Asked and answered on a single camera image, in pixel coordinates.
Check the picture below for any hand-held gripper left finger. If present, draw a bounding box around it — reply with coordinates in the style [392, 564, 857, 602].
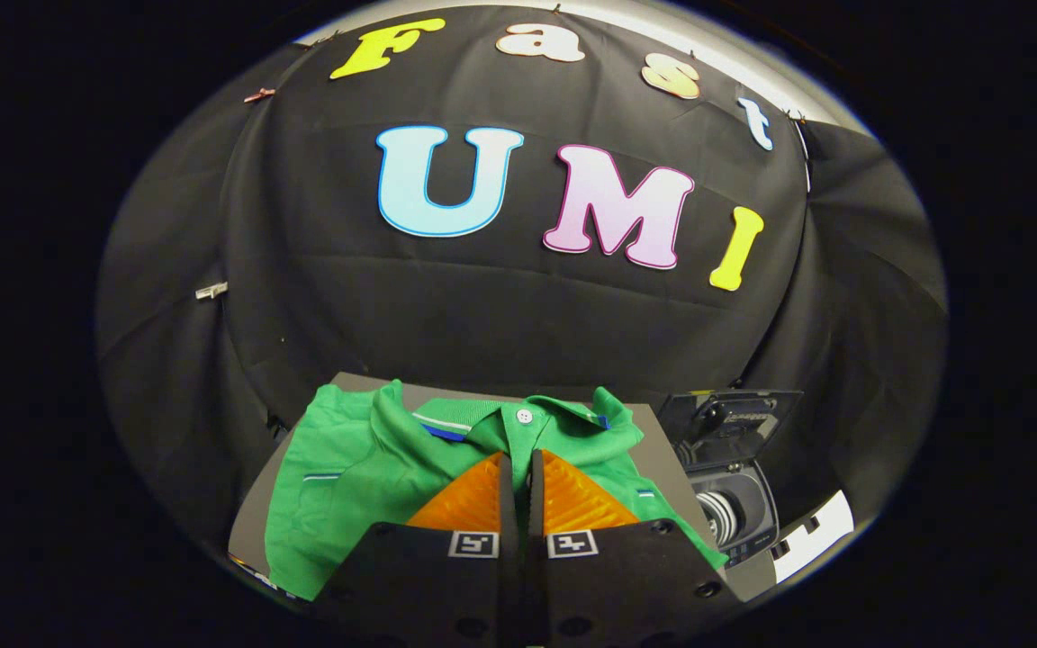
[307, 452, 524, 648]

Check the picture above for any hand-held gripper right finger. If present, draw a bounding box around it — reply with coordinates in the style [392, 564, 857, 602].
[528, 448, 744, 648]

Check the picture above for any green polo shirt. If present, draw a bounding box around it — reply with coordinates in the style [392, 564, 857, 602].
[264, 379, 729, 602]

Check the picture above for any dark washing machine lid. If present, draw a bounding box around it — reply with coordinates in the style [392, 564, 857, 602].
[658, 389, 803, 469]

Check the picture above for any white black patterned board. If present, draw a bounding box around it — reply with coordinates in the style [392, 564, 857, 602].
[771, 490, 855, 584]

